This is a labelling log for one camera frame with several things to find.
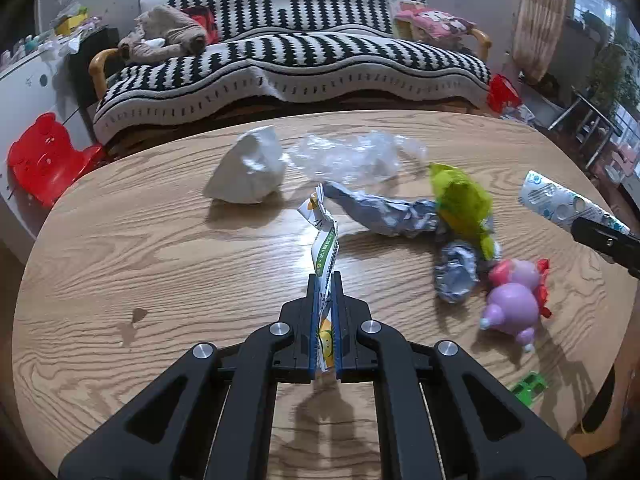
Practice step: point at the crumpled silver blue foil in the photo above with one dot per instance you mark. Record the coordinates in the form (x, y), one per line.
(385, 216)

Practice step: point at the metal frame rack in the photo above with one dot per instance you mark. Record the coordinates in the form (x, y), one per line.
(594, 122)

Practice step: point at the crumpled white paper ball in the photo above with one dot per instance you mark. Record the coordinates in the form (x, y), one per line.
(251, 170)

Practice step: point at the pink purple pig toy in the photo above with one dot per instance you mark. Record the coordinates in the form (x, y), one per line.
(512, 306)

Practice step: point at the brown plush toy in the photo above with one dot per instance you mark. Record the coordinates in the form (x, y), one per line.
(161, 33)

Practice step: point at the red plastic child chair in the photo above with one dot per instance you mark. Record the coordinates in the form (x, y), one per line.
(45, 163)

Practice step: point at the red plastic toy piece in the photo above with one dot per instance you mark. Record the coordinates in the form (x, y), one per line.
(541, 291)

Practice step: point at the black white striped sofa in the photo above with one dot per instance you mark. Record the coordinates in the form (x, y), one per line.
(293, 51)

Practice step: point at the clear crumpled plastic bag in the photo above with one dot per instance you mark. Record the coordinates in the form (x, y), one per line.
(363, 158)

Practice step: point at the green potted plant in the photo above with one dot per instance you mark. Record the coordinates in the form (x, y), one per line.
(614, 78)

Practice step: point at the white blue blister pack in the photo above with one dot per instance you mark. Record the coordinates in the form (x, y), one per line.
(562, 206)

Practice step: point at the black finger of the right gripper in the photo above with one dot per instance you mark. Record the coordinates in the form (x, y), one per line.
(621, 248)

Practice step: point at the small crumpled foil ball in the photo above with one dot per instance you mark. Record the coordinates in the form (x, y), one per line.
(456, 272)

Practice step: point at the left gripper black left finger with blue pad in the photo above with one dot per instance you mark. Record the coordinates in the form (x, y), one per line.
(210, 414)

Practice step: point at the beige patterned curtain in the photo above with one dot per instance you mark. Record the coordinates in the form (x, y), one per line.
(537, 33)

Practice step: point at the red bag on floor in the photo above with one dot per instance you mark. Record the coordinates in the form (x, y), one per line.
(502, 95)

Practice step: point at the twisted yellow green wrapper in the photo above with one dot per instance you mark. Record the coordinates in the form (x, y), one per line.
(323, 255)

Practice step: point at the pink cartoon pillow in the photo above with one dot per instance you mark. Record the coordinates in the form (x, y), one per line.
(414, 20)

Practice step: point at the green toy car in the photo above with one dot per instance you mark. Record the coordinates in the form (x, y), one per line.
(529, 388)

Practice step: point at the yellow green snack bag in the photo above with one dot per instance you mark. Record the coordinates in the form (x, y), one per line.
(465, 207)

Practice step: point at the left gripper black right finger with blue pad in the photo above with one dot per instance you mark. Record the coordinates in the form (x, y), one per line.
(440, 414)

